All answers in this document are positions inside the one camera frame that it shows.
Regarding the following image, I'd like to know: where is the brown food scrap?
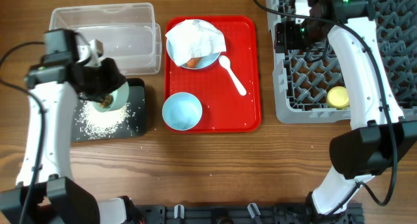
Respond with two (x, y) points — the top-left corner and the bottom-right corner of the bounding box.
(98, 94), (113, 108)

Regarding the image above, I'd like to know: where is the mint green bowl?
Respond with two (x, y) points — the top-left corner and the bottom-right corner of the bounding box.
(93, 81), (129, 113)

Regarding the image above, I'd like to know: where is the white rice pile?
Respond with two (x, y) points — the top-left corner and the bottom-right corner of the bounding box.
(72, 100), (139, 141)

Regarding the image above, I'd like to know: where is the yellow cup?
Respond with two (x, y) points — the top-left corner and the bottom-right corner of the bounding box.
(326, 86), (350, 109)

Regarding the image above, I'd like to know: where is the light blue bowl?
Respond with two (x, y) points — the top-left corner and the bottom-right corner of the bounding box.
(162, 92), (203, 131)

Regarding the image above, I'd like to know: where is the orange carrot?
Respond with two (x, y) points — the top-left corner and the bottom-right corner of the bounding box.
(186, 57), (201, 68)

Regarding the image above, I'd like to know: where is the white paper napkin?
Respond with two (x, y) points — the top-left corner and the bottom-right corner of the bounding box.
(164, 19), (227, 67)

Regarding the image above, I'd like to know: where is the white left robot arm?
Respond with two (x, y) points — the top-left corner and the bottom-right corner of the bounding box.
(1, 29), (146, 223)

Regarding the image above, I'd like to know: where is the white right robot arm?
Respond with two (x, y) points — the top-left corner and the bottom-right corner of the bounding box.
(261, 0), (416, 223)

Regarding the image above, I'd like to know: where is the grey dishwasher rack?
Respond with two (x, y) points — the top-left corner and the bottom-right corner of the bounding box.
(272, 0), (416, 124)

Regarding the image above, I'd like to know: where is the black tray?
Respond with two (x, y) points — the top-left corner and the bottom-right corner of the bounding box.
(72, 78), (147, 142)

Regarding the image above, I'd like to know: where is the clear plastic bin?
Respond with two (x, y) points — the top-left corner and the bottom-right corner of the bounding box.
(49, 3), (162, 76)

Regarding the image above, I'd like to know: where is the white plastic spoon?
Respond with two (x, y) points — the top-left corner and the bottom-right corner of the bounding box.
(218, 55), (247, 96)

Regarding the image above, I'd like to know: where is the red serving tray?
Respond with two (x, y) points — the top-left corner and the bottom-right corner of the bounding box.
(164, 16), (262, 133)

